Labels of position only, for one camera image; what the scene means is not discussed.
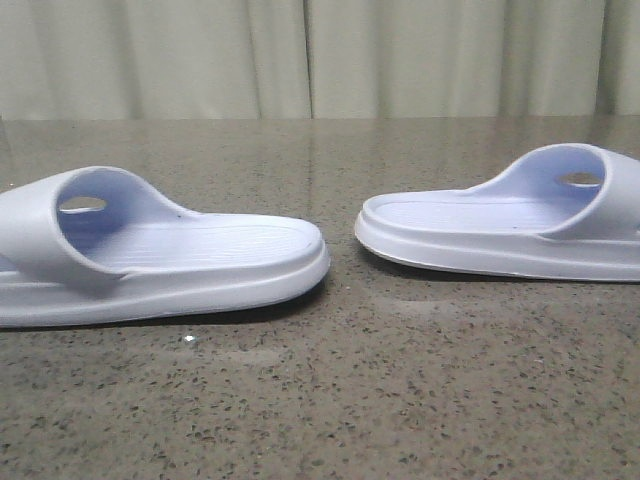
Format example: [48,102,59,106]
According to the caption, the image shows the light blue slipper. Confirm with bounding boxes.
[355,143,639,282]
[1,166,330,327]

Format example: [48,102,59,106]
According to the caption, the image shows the grey-white curtain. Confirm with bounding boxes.
[1,1,639,120]

